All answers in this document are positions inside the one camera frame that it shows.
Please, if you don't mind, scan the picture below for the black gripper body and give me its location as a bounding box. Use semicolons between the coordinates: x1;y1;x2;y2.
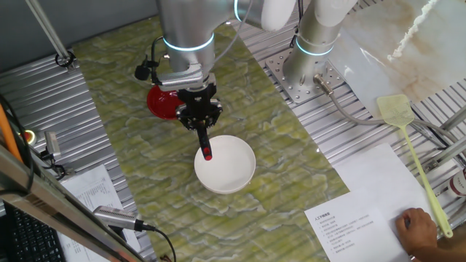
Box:
178;83;218;114

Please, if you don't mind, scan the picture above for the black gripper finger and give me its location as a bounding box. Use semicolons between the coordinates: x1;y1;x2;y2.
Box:
177;105;200;131
203;100;224;128

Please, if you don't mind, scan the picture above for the black ladle with red tip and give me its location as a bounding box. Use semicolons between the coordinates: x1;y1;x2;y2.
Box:
196;122;213;162

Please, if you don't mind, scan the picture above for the person's bare forearm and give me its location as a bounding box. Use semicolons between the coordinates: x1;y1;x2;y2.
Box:
410;234;466;262

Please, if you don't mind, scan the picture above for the red bowl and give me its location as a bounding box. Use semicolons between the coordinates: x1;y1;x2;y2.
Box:
146;85;185;121

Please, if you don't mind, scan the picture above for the white bowl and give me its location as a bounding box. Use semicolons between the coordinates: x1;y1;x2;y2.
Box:
194;135;257;195

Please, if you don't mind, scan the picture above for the person's bare hand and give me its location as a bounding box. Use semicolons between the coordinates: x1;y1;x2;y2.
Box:
395;207;438;255

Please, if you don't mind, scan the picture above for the green marble pattern mat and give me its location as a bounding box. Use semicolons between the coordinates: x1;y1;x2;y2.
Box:
71;14;350;262

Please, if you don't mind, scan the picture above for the paper with dense printed table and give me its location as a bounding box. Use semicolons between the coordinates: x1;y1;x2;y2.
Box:
58;164;142;262

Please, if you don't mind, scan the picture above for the black rod base clamp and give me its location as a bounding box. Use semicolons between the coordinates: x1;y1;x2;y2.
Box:
54;50;77;72

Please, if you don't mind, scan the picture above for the thin metal rod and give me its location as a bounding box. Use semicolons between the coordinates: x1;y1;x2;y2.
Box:
24;0;74;63

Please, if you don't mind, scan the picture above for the blank white paper sheet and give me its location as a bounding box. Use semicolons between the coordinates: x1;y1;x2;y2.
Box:
333;143;438;237

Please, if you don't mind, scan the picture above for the yellow-green fly swatter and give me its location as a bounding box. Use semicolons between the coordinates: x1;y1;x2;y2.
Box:
376;94;454;239

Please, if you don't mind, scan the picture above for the orange pole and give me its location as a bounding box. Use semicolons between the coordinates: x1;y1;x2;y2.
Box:
0;103;23;163

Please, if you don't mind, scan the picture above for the paper with short text list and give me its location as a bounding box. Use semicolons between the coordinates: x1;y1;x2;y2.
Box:
304;191;413;262

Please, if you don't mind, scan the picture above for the black keyboard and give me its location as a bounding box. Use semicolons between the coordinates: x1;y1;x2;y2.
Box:
3;203;68;262

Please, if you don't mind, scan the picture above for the beige marble pattern sheet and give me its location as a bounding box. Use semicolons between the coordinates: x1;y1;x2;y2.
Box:
325;0;466;119

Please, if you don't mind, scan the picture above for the aluminium profile bar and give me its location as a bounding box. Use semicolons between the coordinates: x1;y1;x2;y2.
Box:
438;105;466;132
422;136;466;174

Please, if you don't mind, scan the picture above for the red white can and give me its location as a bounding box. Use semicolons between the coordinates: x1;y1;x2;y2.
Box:
446;169;466;199

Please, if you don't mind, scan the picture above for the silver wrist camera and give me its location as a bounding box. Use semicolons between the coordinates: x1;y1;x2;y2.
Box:
156;68;207;92

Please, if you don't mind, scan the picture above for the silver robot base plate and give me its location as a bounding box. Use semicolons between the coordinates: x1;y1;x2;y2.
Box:
264;49;347;106

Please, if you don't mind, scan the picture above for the silver finned camera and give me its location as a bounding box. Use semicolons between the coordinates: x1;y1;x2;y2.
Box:
92;205;143;232

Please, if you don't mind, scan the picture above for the grey corrugated cable conduit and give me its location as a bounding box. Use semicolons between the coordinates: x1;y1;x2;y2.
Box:
312;74;462;145

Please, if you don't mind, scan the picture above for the black camera cable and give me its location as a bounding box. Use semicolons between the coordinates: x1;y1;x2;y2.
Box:
140;222;178;262

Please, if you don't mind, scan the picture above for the looped black cable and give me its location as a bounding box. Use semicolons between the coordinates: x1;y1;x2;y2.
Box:
290;0;305;49

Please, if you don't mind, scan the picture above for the small grey camera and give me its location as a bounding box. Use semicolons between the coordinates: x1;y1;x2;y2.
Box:
43;130;62;157

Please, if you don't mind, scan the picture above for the small camera mount clamp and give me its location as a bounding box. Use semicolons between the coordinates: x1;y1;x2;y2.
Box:
39;151;67;178

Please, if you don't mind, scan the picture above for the aluminium frame bar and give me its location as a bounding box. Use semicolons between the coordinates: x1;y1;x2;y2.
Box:
0;143;146;262

